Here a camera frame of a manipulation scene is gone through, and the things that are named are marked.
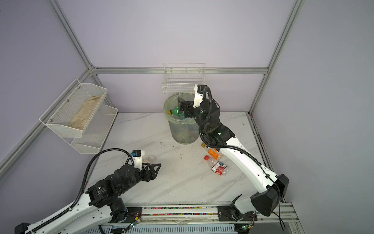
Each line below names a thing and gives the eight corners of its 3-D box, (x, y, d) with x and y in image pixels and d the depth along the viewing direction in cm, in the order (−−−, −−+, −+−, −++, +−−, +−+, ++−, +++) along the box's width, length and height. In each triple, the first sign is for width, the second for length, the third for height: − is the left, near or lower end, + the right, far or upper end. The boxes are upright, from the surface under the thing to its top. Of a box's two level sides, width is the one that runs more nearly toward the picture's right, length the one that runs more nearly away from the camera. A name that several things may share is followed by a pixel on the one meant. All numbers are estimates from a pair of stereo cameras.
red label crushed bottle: (201, 164, 93) (201, 161, 89) (206, 156, 97) (207, 153, 93) (224, 178, 87) (225, 176, 83) (228, 170, 91) (230, 167, 87)
